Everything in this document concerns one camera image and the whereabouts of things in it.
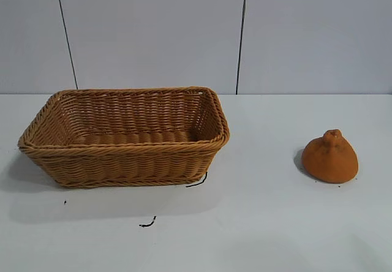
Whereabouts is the brown woven wicker basket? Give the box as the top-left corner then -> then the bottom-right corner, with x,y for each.
17,85 -> 231,189

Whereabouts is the long black thread scrap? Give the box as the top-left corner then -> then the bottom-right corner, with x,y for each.
186,172 -> 208,189

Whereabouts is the orange with knobbed stem end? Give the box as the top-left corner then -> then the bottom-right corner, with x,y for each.
301,129 -> 360,184

